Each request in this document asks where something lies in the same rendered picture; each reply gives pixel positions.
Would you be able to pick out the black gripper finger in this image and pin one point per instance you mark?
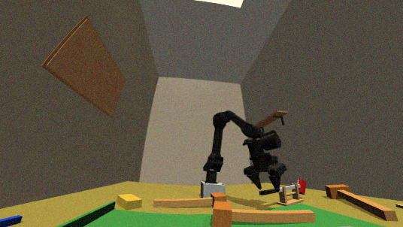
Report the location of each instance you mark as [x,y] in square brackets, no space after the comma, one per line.
[255,179]
[275,180]

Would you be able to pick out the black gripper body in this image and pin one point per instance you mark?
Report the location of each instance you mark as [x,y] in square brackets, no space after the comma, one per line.
[260,164]

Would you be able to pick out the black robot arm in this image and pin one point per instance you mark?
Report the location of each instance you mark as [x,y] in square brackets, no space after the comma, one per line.
[268,141]

